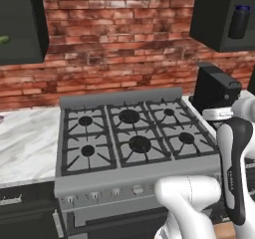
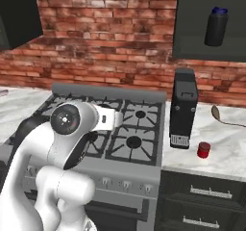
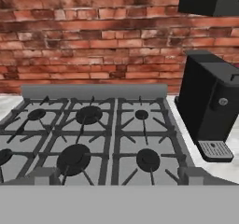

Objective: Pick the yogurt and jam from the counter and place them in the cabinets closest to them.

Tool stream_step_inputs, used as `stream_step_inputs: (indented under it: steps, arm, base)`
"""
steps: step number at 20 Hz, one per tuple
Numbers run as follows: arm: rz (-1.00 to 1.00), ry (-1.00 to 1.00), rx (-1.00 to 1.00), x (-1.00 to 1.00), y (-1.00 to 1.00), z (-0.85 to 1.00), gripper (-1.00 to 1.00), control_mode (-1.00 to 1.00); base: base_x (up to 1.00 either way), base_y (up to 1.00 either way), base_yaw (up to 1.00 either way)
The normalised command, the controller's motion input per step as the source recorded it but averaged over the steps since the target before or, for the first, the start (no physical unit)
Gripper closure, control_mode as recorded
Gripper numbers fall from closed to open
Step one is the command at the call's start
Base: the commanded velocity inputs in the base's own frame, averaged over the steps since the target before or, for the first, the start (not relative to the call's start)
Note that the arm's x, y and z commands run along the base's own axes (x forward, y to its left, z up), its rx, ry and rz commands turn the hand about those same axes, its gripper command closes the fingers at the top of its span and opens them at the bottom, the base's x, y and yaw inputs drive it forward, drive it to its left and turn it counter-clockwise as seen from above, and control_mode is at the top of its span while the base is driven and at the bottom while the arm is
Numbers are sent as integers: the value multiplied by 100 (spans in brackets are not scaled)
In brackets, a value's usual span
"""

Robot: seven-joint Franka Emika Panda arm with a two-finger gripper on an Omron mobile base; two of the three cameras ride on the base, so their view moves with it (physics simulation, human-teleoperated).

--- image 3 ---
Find black coffee machine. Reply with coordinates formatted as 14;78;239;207
174;49;239;163

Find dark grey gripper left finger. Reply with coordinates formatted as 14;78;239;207
2;166;62;186

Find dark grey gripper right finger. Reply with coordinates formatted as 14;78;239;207
177;166;238;186

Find grey gas hob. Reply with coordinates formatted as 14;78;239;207
0;83;200;186

